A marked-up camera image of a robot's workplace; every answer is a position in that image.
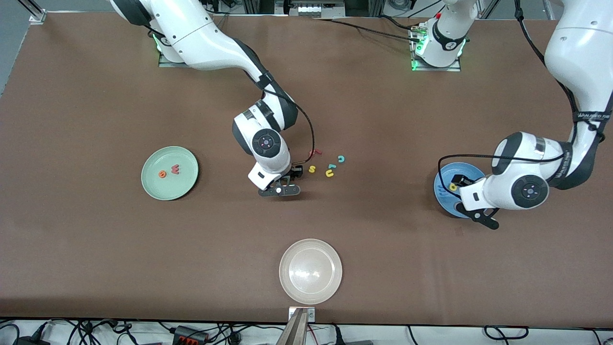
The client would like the aluminium frame extrusion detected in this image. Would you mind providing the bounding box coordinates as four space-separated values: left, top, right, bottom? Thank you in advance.
18 0 47 24

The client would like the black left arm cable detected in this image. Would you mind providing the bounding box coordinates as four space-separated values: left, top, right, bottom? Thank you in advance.
438 0 604 195

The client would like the black looped floor cable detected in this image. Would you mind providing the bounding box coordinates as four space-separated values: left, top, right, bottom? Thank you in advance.
483 325 530 340

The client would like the black red power strip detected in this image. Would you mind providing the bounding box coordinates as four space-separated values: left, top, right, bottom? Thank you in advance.
172 325 210 345

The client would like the white plate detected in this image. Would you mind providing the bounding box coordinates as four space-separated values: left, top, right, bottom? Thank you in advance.
279 239 343 305

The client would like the blue plate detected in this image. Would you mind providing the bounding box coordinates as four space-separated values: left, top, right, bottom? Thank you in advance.
433 162 485 219

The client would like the aluminium camera pole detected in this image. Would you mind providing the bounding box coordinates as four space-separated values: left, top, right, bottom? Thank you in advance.
276 309 311 345

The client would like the silver electrical box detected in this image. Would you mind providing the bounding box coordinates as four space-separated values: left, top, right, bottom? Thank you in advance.
275 0 346 18

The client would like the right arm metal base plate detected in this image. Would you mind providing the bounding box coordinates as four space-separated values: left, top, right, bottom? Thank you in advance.
158 48 186 68

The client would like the brown table cover sheet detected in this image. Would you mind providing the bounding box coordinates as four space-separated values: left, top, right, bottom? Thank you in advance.
0 12 613 329

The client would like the black cable on table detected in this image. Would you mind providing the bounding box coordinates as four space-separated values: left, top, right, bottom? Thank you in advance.
311 17 423 42

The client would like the green plate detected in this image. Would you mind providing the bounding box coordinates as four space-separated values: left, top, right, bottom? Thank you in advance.
141 146 199 201

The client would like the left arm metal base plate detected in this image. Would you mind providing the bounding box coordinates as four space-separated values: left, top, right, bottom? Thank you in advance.
410 24 463 72

